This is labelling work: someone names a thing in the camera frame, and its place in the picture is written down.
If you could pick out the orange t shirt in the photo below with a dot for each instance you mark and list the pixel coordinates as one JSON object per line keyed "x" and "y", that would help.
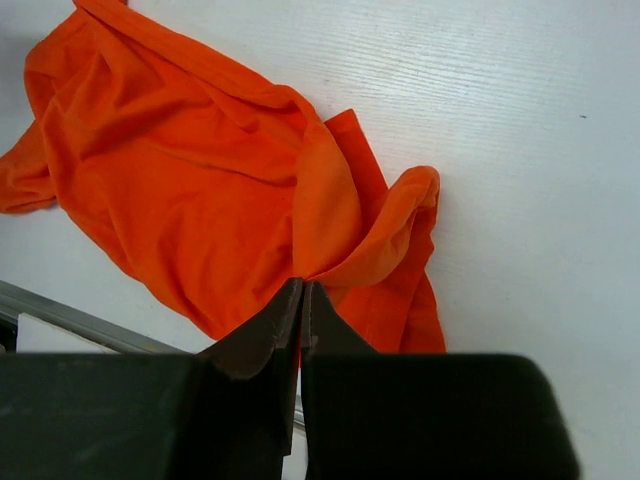
{"x": 212, "y": 185}

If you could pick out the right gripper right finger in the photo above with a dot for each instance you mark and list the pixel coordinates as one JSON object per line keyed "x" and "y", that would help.
{"x": 324, "y": 331}

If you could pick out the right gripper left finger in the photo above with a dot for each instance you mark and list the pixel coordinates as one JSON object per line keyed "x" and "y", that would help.
{"x": 253, "y": 371}

